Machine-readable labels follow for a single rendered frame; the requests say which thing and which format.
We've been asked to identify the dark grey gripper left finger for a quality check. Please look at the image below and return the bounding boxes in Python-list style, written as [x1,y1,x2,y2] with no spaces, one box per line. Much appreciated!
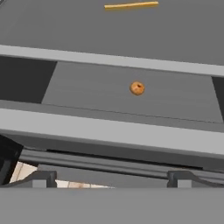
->
[3,170,58,188]

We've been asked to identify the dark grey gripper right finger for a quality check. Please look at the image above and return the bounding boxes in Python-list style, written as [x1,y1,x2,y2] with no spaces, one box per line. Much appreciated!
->
[166,170,224,188]

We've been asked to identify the grey drawer handle bar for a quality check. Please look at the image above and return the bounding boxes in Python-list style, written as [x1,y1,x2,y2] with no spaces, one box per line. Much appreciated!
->
[17,148,224,182]

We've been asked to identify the small orange round fruit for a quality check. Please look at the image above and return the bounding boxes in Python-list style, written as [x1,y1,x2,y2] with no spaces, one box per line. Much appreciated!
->
[129,80,146,96]

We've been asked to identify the yellow stick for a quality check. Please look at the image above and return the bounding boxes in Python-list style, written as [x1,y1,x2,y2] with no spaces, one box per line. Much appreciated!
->
[103,1,160,11]

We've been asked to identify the grey fridge drawer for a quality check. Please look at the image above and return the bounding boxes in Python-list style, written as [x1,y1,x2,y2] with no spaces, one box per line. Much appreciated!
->
[0,55,224,172]

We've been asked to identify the grey fridge shelf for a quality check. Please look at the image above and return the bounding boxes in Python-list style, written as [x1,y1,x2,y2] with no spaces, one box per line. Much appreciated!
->
[0,0,224,78]

